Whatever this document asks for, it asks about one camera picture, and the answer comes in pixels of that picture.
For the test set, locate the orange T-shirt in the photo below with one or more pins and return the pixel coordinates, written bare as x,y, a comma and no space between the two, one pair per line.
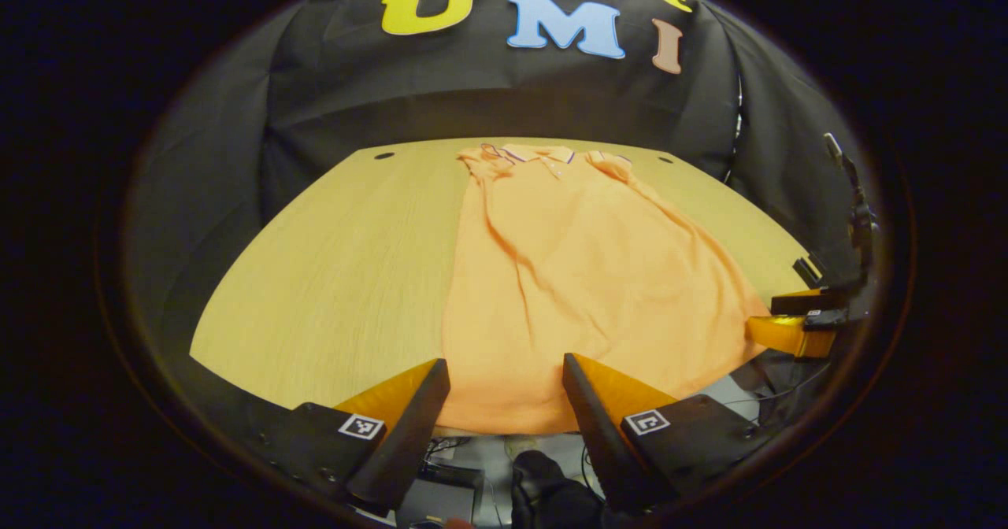
583,277

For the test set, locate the grey box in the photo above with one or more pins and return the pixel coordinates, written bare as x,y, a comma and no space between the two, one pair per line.
441,505

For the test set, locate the dark cloth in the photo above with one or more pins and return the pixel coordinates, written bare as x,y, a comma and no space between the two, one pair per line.
551,490

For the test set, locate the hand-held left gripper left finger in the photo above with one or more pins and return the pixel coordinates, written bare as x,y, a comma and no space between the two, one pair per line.
405,442

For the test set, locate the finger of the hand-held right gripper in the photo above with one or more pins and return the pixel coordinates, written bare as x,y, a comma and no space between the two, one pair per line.
787,334
803,301

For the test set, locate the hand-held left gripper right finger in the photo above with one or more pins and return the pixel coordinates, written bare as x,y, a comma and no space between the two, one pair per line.
598,442

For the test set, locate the black backdrop cloth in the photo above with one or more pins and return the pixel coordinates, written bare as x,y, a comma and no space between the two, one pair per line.
488,88

